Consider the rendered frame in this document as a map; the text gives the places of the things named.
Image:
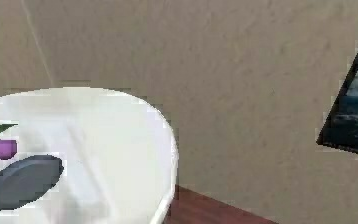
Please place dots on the grey round plate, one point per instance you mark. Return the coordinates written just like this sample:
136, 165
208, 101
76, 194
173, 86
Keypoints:
23, 181

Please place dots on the black framed seascape picture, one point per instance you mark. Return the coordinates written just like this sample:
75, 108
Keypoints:
353, 110

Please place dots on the white round dining table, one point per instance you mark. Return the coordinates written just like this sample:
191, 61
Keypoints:
113, 150

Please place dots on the purple block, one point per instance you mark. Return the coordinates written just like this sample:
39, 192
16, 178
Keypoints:
2, 149

